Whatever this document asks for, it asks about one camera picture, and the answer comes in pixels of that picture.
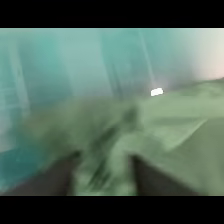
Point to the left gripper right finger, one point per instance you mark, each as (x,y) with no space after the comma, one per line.
(156,181)

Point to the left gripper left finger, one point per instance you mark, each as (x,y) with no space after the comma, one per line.
(50,180)

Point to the green T-shirt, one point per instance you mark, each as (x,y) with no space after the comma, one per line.
(173,133)

